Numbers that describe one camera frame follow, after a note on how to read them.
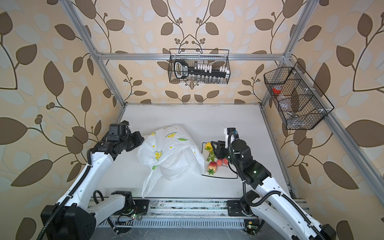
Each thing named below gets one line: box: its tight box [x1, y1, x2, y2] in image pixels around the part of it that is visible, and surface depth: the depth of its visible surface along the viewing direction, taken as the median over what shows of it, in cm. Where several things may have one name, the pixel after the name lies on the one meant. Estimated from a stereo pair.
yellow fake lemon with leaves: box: [204, 142, 217, 162], surface depth 91 cm
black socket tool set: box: [174, 59, 230, 84], surface depth 86 cm
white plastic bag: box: [137, 124, 206, 199], surface depth 81 cm
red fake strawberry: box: [207, 161, 217, 175], surface depth 84 cm
